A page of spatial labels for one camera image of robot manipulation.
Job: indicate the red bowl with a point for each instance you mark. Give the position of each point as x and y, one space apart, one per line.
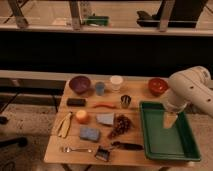
157 86

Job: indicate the green plastic tray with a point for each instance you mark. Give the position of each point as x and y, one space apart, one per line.
176 143

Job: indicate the small metal cup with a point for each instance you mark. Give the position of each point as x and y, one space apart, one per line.
125 101

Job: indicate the wooden table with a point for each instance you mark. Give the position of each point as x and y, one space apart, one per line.
138 91

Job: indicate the black rectangular block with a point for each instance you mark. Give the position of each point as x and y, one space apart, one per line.
76 102

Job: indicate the yellow apple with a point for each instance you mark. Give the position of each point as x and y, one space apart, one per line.
82 117

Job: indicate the purple bowl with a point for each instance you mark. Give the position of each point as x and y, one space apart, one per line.
80 84

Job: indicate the dark handled tool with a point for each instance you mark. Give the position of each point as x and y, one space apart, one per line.
127 146

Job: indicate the blue cup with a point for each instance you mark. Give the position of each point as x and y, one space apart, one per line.
100 88

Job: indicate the orange carrot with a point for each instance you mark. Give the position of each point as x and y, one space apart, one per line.
107 105

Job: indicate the blue sponge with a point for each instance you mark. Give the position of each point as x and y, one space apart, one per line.
91 134

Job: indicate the dark red grape bunch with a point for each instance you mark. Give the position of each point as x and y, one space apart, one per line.
122 125

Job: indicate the light blue cloth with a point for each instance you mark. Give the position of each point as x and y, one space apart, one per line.
106 119

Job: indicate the green box on shelf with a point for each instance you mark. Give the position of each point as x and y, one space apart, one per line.
97 20

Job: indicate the black binder clip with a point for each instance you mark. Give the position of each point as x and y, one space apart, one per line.
102 154

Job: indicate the banana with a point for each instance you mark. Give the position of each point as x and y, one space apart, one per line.
63 126

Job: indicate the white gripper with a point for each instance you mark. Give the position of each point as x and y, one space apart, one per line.
169 119

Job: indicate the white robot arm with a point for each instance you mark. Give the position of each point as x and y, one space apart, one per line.
187 86

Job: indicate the white cup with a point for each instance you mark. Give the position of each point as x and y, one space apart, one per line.
116 82

